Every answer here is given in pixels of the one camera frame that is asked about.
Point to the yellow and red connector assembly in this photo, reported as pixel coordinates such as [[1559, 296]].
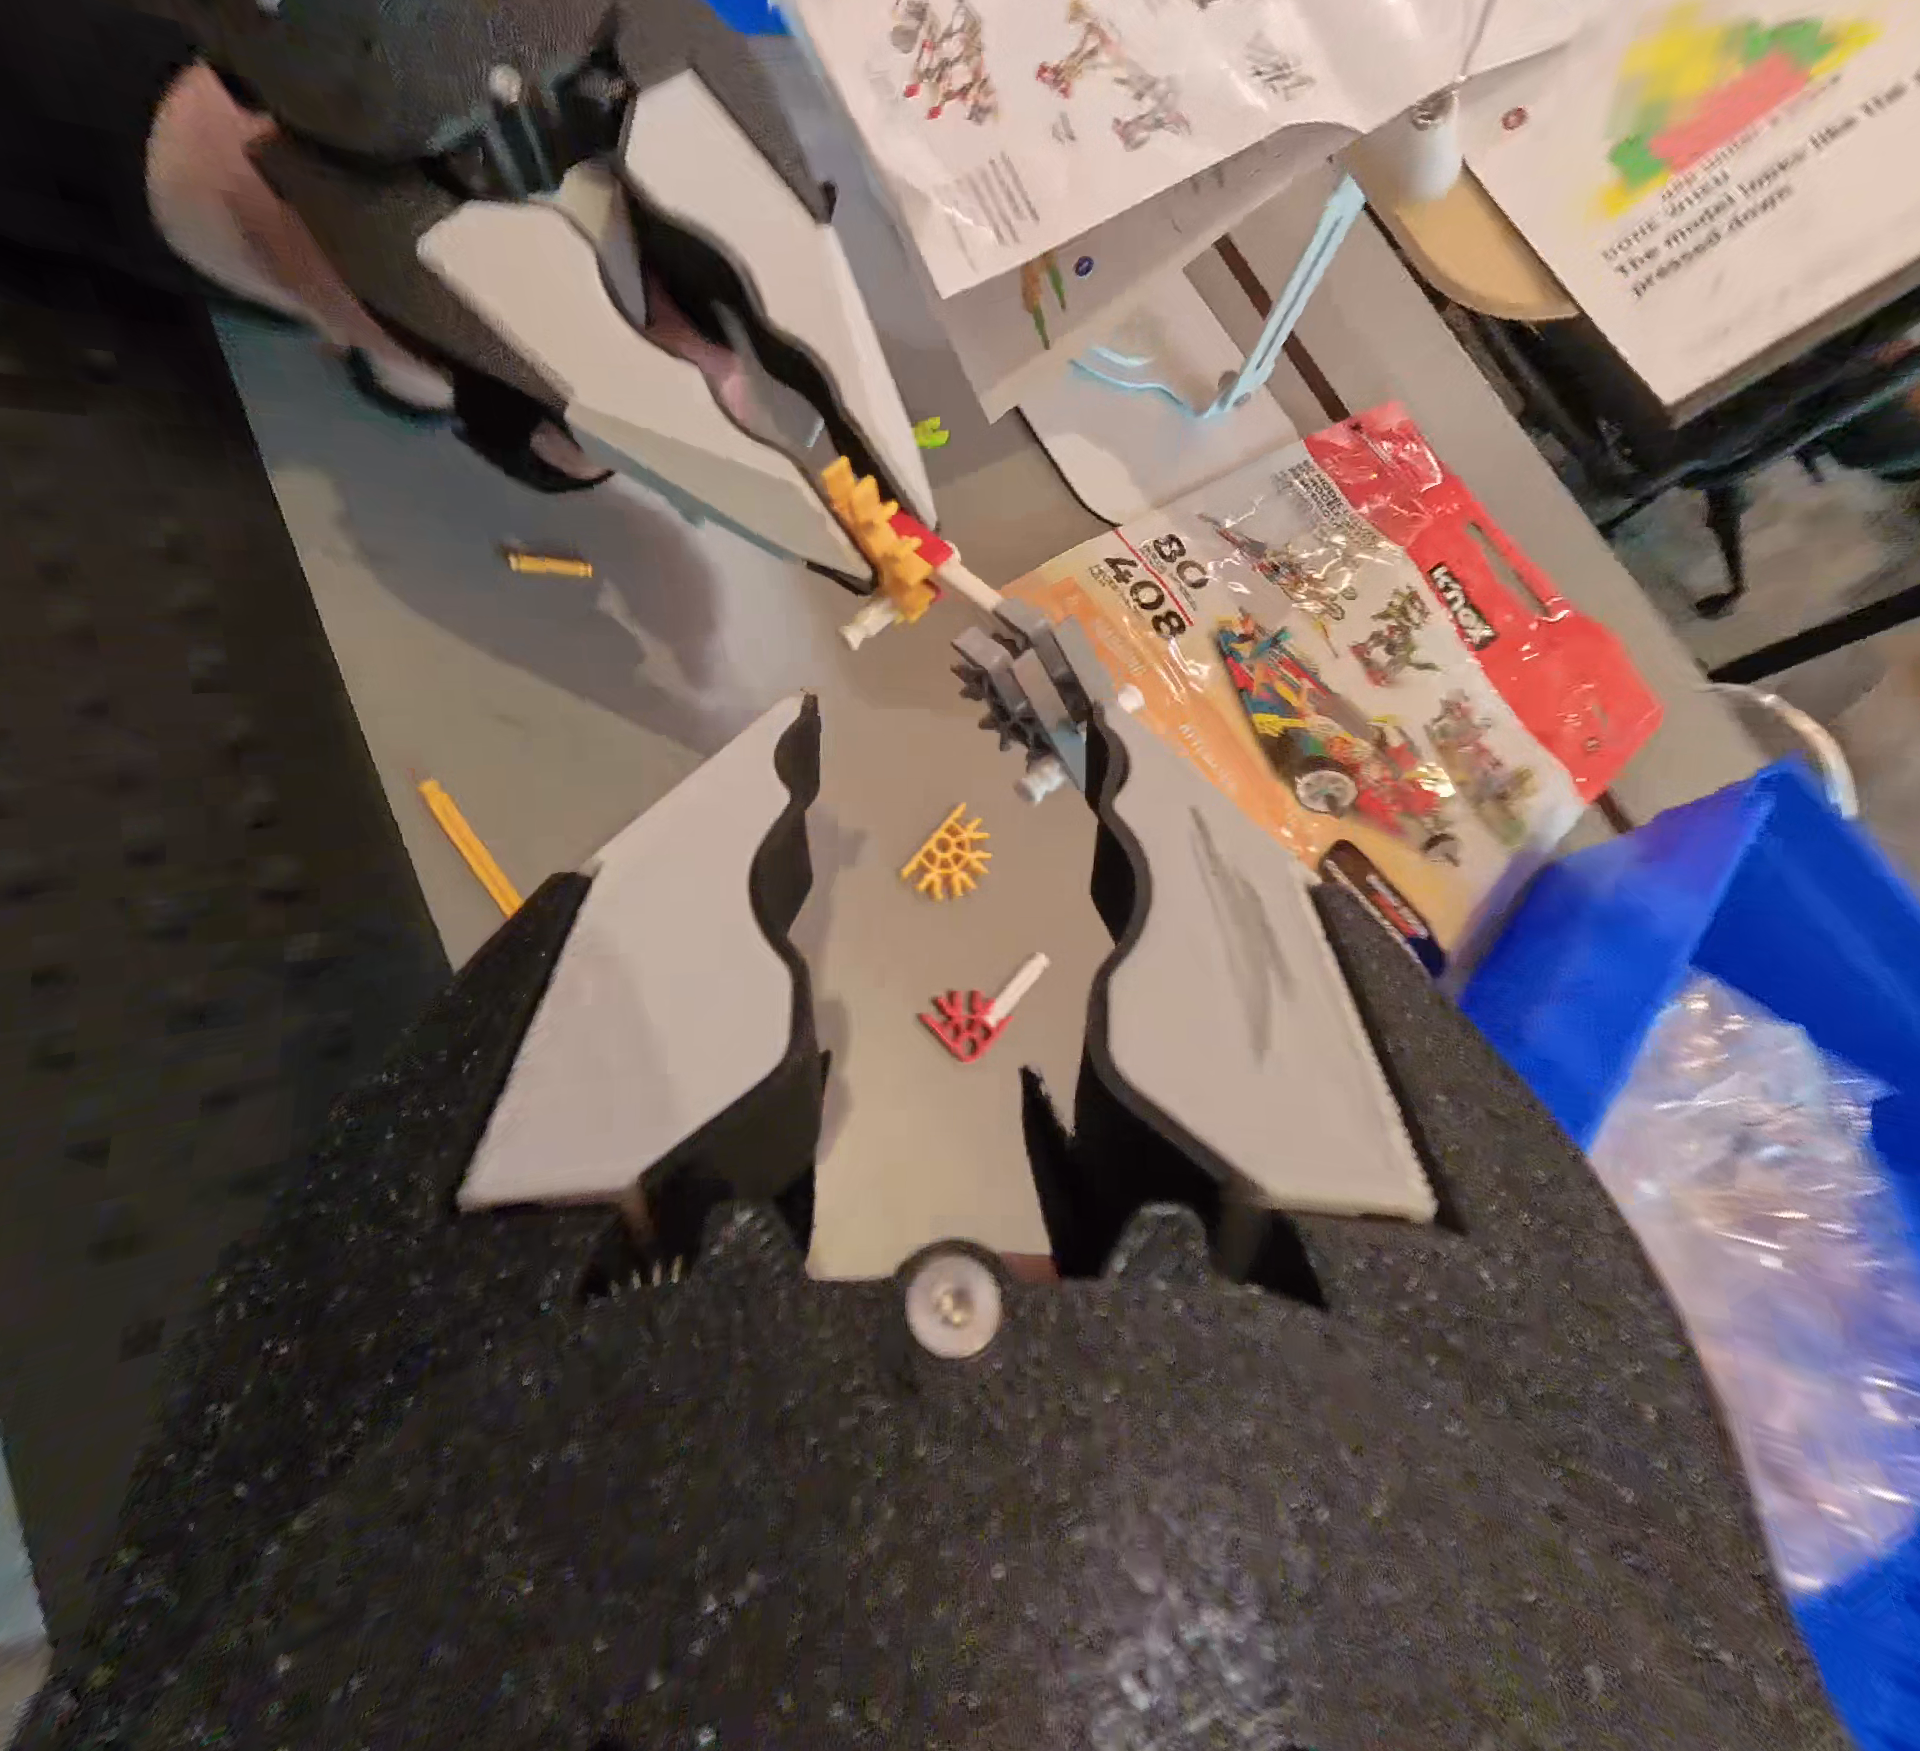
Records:
[[901, 552]]

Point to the red connector with white rod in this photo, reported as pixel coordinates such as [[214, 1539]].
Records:
[[968, 1024]]

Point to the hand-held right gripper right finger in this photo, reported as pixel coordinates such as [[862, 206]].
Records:
[[1261, 1032]]

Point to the wooden clip stand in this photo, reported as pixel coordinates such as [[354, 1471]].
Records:
[[1463, 236]]

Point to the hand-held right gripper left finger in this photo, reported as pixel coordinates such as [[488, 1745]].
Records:
[[644, 1016]]

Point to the white sheet with coloured blocks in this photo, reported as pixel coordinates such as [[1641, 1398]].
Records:
[[1725, 160]]

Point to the yellow plastic rod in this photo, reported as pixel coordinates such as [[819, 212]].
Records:
[[548, 564], [468, 844]]

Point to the instruction booklet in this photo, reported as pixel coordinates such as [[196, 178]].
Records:
[[1124, 26]]

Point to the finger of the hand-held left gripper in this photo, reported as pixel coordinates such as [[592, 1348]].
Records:
[[600, 340], [781, 236]]

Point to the grey connector assembly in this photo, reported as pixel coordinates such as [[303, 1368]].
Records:
[[1028, 686]]

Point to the person's left hand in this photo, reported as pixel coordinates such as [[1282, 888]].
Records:
[[255, 236]]

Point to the clear plastic bag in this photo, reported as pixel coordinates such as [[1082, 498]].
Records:
[[1771, 1256]]

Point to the orange toy package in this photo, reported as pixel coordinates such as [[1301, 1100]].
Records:
[[1351, 642]]

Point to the yellow connector piece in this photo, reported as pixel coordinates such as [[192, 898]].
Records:
[[948, 854]]

